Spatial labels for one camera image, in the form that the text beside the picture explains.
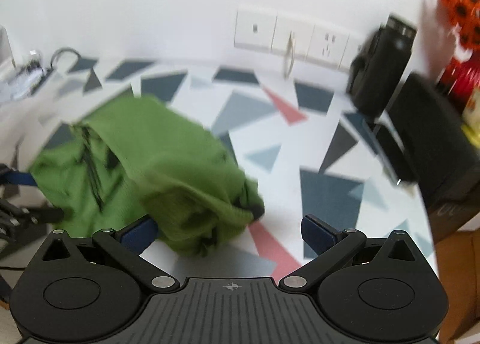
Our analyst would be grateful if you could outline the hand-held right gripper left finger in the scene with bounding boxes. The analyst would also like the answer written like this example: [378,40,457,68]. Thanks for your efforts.
[40,215,181,292]

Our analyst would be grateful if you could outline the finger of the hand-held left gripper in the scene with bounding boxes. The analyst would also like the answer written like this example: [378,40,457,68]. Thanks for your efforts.
[0,197,64,243]
[0,164,37,189]

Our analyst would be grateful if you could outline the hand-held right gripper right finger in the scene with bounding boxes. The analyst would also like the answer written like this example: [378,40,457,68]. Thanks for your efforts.
[278,214,420,292]

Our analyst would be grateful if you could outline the green knit sweater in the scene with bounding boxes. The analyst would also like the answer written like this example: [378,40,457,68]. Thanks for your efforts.
[28,95,265,256]

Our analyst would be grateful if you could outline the clear bag of small parts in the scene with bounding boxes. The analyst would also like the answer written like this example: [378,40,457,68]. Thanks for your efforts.
[0,50,51,104]

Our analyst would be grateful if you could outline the black smartphone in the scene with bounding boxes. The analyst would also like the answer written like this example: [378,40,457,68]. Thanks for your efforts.
[362,119,419,187]

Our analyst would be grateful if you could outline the black box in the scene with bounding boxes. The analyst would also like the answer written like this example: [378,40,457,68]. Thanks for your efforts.
[388,73,480,245]

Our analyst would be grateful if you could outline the black water bottle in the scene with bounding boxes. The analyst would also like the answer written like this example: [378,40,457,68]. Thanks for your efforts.
[345,13,418,119]

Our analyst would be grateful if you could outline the cream cup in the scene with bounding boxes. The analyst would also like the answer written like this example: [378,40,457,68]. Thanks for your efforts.
[461,89,480,134]

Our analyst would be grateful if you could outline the black looped cable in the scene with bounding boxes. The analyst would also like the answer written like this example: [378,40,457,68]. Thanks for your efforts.
[50,47,82,68]

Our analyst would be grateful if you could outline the white cable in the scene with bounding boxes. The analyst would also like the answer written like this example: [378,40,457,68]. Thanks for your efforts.
[283,30,299,78]

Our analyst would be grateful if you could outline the white power wall socket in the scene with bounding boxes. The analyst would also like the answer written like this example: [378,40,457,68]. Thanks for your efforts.
[338,32,366,72]
[307,23,350,68]

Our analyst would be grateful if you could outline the white wall socket with cable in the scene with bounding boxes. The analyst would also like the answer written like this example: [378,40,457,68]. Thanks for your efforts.
[271,15,316,59]

